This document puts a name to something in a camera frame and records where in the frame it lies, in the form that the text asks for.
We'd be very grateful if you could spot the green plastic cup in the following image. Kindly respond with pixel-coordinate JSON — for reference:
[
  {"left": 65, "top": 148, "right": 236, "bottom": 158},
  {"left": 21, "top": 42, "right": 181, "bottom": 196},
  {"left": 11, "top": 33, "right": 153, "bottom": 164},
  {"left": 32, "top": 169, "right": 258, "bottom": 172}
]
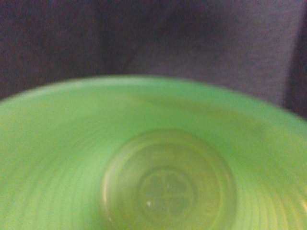
[{"left": 0, "top": 77, "right": 307, "bottom": 230}]

